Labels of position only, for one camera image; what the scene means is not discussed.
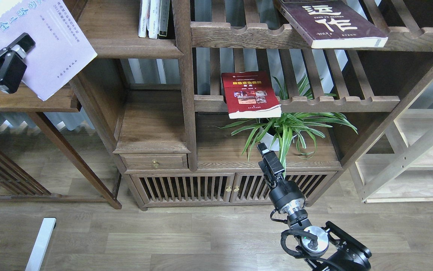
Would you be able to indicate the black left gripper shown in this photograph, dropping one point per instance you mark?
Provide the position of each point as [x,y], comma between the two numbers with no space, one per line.
[12,67]

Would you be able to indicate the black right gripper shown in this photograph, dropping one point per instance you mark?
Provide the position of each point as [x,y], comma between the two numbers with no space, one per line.
[284,194]

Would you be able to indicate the pale lavender paperback book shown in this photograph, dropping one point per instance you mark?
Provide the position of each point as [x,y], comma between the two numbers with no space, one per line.
[61,50]

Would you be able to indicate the maroon book with white characters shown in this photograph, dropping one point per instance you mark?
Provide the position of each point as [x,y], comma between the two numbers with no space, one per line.
[327,24]

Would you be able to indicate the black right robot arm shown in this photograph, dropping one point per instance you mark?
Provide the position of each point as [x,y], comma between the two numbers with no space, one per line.
[326,248]

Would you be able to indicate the light wooden shelf rack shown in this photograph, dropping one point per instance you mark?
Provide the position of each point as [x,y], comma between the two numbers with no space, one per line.
[406,173]

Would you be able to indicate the white plant pot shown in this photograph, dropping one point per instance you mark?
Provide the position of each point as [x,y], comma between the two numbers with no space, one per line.
[271,140]

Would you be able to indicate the green spider plant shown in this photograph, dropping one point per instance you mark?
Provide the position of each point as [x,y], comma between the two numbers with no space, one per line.
[299,129]

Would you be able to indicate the red paperback book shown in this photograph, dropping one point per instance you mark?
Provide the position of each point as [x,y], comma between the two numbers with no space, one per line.
[250,95]

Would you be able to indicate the dark wooden bookshelf cabinet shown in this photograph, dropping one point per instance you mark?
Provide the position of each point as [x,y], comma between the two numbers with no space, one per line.
[163,99]

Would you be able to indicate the white upright book left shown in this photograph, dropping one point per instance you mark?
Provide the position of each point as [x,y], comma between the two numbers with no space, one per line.
[143,18]

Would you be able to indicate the white upright book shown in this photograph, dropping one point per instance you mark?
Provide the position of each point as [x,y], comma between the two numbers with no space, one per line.
[143,18]
[154,19]

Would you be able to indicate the white upright book middle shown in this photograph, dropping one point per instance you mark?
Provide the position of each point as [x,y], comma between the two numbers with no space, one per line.
[154,19]

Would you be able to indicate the dark green upright book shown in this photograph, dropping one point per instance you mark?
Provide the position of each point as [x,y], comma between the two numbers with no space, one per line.
[164,19]

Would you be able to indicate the white metal leg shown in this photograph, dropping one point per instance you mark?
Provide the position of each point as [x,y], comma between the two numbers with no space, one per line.
[41,244]

